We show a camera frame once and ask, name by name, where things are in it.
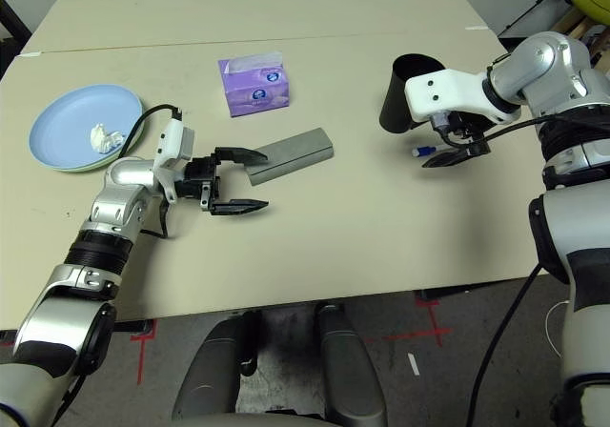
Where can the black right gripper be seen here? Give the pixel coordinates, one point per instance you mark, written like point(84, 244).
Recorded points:
point(464, 129)

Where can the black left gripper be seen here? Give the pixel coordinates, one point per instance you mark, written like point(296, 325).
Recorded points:
point(197, 176)

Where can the white pen with blue cap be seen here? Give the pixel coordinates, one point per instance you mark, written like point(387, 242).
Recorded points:
point(421, 151)

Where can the grey glasses case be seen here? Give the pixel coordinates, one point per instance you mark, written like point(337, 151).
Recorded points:
point(295, 153)

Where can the white tissue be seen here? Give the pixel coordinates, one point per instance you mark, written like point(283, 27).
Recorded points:
point(105, 138)

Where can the blue plastic plate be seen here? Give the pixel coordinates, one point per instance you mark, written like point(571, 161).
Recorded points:
point(67, 122)

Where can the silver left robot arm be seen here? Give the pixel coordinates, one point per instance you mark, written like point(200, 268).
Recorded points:
point(124, 174)

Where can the black plastic cup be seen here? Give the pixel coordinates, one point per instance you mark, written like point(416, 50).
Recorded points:
point(393, 98)

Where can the purple tissue pack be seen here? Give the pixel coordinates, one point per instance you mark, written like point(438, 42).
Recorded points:
point(252, 91)

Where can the white tape strip on table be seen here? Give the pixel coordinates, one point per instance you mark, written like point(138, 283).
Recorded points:
point(476, 28)
point(30, 54)

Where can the black table foot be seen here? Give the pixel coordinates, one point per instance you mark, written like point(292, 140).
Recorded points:
point(136, 326)
point(443, 292)

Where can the red floor tape cross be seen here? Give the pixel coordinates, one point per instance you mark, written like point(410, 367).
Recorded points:
point(434, 324)

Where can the black slanted rod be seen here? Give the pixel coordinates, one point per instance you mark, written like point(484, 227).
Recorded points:
point(536, 7)

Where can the grey robot left leg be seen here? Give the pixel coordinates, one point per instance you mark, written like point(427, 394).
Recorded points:
point(209, 370)

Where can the grey robot leg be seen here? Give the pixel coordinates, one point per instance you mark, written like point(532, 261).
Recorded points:
point(209, 370)
point(348, 370)

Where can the wooden stool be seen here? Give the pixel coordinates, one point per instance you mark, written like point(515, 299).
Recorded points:
point(583, 22)

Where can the red floor tape line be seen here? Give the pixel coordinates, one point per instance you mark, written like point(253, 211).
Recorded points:
point(141, 355)

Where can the white floor tape strip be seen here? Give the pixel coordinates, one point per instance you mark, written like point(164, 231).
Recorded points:
point(413, 364)

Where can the grey robot right leg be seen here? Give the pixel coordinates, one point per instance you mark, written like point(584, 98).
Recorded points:
point(348, 370)

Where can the grey robot torso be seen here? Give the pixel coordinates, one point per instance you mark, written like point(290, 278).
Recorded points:
point(248, 421)

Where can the black framed side table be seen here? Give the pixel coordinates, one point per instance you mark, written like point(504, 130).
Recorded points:
point(14, 19)

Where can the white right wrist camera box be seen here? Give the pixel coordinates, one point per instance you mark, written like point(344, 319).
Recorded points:
point(443, 93)

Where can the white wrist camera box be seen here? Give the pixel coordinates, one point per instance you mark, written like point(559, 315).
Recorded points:
point(174, 143)
point(443, 93)

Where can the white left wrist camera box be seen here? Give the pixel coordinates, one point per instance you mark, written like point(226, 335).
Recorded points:
point(174, 143)

